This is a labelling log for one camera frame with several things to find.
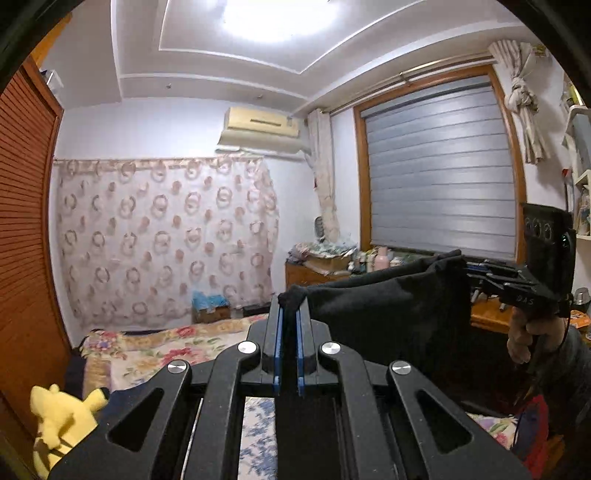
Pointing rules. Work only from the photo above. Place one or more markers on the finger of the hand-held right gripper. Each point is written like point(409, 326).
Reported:
point(496, 284)
point(494, 267)

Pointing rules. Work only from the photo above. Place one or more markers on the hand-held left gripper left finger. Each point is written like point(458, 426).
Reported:
point(277, 350)

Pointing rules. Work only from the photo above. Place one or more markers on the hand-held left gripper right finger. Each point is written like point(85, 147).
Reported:
point(300, 355)

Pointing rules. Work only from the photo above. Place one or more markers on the black printed t-shirt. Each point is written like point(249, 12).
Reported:
point(392, 314)

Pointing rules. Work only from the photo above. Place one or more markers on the person's right forearm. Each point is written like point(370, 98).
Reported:
point(568, 364)

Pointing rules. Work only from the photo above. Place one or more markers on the person's right hand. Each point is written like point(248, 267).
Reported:
point(524, 341)

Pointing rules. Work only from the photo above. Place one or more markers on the wooden sideboard cabinet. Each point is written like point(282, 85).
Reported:
point(489, 318)

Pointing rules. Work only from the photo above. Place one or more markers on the brown wooden box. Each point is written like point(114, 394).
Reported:
point(212, 314)

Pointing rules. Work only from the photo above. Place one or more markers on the blue plastic bag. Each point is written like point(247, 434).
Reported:
point(210, 300)

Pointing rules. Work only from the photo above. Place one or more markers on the blue floral bed sheet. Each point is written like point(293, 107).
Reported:
point(258, 434)

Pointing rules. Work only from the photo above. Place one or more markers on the cardboard box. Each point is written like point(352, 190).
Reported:
point(328, 264)

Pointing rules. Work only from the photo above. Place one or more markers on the patterned cloth pile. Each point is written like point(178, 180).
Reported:
point(318, 250)

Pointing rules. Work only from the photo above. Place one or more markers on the grey window blind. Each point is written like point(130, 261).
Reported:
point(438, 175)

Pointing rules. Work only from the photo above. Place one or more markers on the pink bottle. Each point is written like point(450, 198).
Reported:
point(382, 259)

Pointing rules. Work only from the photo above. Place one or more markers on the pink floral blanket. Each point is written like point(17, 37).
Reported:
point(152, 355)

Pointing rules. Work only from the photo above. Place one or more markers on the small white fan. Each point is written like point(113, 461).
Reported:
point(319, 228)

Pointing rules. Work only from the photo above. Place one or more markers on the beige tied curtain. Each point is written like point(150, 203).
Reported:
point(325, 184)
point(524, 101)

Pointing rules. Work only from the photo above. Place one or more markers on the red and blue garment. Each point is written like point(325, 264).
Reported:
point(531, 438)

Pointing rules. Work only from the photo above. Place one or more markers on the sheer circle-patterned curtain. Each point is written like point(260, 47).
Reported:
point(161, 240)

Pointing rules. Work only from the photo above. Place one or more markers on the curtain rod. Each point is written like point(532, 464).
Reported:
point(406, 78)

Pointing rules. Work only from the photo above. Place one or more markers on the yellow plush toy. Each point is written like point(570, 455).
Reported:
point(60, 420)

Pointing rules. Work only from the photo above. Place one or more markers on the brown louvered wooden wardrobe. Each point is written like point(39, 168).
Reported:
point(27, 230)

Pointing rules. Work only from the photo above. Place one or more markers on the ceiling light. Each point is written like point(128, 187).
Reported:
point(281, 21)

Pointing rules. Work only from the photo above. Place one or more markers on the white wall shelf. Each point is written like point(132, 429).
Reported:
point(579, 161)

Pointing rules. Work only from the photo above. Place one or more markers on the wall air conditioner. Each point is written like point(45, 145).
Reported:
point(263, 131)

